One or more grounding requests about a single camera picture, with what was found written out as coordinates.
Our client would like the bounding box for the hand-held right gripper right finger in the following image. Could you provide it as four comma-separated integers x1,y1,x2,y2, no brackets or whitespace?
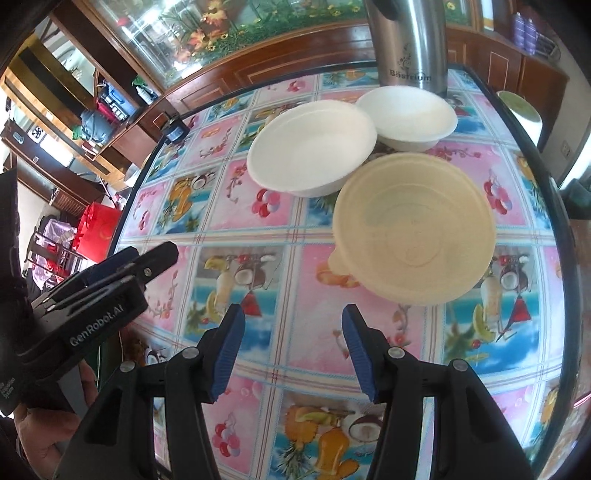
342,305,522,480

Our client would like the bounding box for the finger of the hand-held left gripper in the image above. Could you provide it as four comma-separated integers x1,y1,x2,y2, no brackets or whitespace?
30,247,139,310
53,242,179,308

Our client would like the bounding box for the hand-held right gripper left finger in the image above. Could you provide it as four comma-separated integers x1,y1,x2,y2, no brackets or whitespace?
69,303,246,480

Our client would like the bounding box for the beige plastic bowl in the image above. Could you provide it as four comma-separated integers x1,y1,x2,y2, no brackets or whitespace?
327,152,497,306

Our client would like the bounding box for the large white bowl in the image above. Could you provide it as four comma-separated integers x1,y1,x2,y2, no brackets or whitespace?
246,100,378,198

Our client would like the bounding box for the small white bowl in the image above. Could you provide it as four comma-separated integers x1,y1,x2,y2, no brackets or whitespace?
355,85,459,152

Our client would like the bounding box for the person's left hand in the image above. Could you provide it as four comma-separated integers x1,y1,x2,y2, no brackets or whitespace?
14,360,100,464

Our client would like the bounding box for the red gift bag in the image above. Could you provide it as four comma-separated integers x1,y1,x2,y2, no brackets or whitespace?
74,202,123,259

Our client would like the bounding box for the wooden chair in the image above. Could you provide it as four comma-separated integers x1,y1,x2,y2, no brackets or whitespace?
28,231,86,282

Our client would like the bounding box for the purple table cover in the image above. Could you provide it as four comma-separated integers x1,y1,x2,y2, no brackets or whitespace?
37,217,79,250

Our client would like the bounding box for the printed fruit and flower tablecloth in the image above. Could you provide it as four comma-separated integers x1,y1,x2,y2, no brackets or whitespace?
113,69,573,480

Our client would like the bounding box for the small black jar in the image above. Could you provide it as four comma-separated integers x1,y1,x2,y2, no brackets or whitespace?
161,115,188,141

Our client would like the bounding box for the grey kettle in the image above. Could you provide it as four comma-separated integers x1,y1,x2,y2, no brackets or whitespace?
79,107,115,143

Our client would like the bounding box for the blue thermos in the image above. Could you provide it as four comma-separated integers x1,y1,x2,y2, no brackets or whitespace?
104,85,127,116

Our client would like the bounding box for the aquarium with artificial flowers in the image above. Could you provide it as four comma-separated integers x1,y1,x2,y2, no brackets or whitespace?
83,0,476,88

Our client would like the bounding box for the wooden aquarium cabinet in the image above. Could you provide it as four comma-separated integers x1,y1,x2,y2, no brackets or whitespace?
139,23,571,139

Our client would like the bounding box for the pale green round stool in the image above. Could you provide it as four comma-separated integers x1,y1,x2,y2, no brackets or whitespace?
496,90,543,123

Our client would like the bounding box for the stainless steel thermos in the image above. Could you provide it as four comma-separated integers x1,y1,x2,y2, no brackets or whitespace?
364,0,448,99

